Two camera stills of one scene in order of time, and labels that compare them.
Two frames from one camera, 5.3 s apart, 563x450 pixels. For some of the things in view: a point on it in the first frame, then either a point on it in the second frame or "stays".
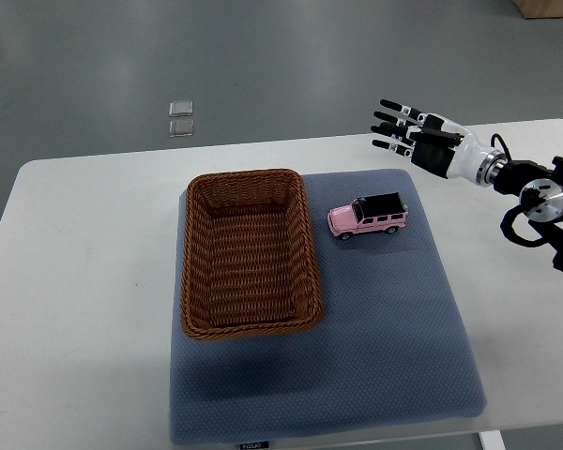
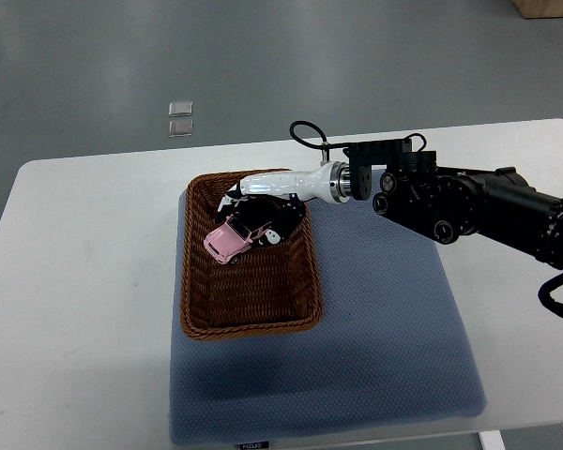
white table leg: (492, 440) stays
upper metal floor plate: (180, 108) stays
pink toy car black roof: (368, 214) -> (228, 242)
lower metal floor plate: (181, 127) stays
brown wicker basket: (250, 265) stays
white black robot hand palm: (442, 145) -> (279, 200)
